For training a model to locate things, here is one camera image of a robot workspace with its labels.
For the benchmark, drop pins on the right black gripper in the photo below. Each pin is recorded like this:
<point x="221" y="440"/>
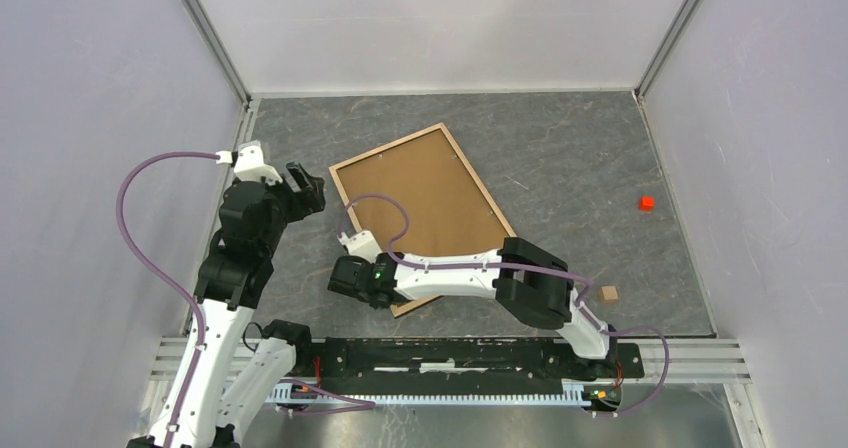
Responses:
<point x="368" y="262"/>

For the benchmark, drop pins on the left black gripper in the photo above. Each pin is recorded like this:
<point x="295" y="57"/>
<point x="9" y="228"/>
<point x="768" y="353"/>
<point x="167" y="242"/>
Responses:
<point x="305" y="201"/>

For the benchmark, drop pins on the wooden picture frame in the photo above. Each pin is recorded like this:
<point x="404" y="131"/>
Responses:
<point x="477" y="186"/>

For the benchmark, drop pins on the brown cardboard backing board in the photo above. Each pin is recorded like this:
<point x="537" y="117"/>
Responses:
<point x="430" y="200"/>

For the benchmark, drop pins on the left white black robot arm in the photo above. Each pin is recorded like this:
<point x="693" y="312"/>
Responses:
<point x="204" y="409"/>

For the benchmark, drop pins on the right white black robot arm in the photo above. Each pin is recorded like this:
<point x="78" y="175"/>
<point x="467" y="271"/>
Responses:
<point x="534" y="286"/>

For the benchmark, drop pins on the small wooden cube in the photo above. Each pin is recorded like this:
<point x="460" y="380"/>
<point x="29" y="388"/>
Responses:
<point x="609" y="294"/>

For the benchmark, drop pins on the red cube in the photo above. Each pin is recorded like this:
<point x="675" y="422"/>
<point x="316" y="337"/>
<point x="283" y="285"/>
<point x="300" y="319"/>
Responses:
<point x="646" y="203"/>

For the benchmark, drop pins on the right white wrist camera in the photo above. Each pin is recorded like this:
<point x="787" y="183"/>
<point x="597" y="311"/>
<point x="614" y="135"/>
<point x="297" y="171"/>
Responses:
<point x="362" y="244"/>

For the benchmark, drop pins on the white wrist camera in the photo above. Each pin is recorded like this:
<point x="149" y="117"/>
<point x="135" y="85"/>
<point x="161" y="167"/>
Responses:
<point x="248" y="164"/>
<point x="362" y="244"/>

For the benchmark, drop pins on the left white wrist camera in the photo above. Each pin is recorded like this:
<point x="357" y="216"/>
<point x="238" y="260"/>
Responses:
<point x="248" y="164"/>

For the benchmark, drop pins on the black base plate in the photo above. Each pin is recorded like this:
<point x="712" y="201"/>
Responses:
<point x="457" y="366"/>

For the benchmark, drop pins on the aluminium rail frame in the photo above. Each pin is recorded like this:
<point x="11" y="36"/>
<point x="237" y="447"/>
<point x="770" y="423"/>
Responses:
<point x="451" y="175"/>

